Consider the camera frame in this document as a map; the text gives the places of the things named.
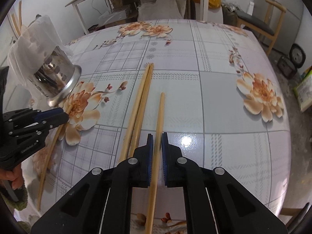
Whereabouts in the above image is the lone wooden chopstick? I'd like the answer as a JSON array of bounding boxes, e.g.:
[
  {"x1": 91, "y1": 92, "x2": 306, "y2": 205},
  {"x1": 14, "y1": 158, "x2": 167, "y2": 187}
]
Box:
[{"x1": 18, "y1": 0, "x2": 23, "y2": 30}]

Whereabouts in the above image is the person's left hand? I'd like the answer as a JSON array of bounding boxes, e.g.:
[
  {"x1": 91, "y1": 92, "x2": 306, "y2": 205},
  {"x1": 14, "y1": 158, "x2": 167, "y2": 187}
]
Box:
[{"x1": 0, "y1": 164, "x2": 24, "y2": 190}]

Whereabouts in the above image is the metal utensil holder with bag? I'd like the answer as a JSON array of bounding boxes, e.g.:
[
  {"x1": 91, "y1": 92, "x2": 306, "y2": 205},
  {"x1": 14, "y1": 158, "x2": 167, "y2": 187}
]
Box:
[{"x1": 7, "y1": 15, "x2": 82, "y2": 107}]

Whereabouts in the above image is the green cuffed left sleeve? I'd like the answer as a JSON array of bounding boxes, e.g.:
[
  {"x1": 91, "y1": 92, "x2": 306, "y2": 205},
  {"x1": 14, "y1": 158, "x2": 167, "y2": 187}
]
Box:
[{"x1": 0, "y1": 184, "x2": 29, "y2": 212}]

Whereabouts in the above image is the floral plastic tablecloth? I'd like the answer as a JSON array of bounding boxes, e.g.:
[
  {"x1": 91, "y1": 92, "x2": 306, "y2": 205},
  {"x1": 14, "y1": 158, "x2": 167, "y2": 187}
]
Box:
[{"x1": 14, "y1": 19, "x2": 292, "y2": 234}]

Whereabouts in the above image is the grey white sack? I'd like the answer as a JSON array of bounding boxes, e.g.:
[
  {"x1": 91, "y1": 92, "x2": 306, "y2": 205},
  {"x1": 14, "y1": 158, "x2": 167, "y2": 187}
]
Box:
[{"x1": 137, "y1": 0, "x2": 187, "y2": 21}]

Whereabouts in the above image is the black rice cooker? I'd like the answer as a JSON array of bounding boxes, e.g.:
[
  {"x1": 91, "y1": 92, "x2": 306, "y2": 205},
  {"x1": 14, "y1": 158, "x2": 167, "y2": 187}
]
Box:
[{"x1": 277, "y1": 43, "x2": 306, "y2": 79}]

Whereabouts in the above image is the cardboard box under desk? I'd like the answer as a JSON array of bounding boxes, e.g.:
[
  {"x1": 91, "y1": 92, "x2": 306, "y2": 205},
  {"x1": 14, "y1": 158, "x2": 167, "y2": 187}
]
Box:
[{"x1": 107, "y1": 0, "x2": 133, "y2": 12}]

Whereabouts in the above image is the yellow white rice bag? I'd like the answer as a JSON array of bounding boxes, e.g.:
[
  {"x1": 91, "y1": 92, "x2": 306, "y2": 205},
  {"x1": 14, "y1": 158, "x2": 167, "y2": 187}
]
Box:
[{"x1": 293, "y1": 66, "x2": 312, "y2": 113}]

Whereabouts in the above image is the wooden chair black seat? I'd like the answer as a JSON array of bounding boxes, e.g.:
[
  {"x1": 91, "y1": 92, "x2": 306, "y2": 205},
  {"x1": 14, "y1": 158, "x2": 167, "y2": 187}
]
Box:
[{"x1": 235, "y1": 0, "x2": 287, "y2": 56}]

